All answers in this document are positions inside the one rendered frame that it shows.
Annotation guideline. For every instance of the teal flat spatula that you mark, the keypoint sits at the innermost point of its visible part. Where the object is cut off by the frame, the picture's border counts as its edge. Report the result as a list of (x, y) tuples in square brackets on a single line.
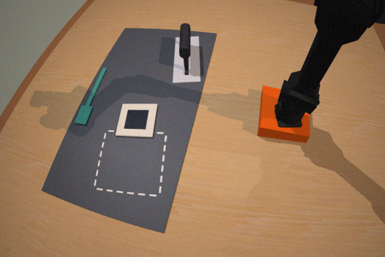
[(85, 110)]

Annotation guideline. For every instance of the cream square tile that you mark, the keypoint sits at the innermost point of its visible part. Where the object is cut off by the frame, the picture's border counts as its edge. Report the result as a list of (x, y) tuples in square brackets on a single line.
[(137, 120)]

